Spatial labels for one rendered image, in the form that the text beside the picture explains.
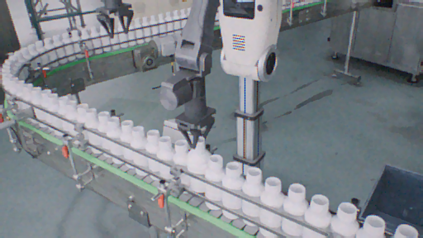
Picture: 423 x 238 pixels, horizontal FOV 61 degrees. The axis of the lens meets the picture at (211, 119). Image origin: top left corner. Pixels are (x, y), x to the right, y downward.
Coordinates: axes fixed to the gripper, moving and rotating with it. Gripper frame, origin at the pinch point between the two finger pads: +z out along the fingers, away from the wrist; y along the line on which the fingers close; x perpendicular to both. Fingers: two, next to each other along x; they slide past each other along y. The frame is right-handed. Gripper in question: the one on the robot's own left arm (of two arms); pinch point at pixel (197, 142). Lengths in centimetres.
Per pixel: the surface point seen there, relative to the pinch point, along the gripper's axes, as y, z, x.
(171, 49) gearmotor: 105, 20, 106
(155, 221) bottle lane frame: -5.2, 33.6, 15.6
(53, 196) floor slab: 28, 119, 164
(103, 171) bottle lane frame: -5.5, 22.9, 39.2
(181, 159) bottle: -2.0, 6.1, 4.6
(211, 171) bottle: -2.6, 5.4, -6.4
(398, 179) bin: 53, 27, -46
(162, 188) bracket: -11.3, 10.2, 3.9
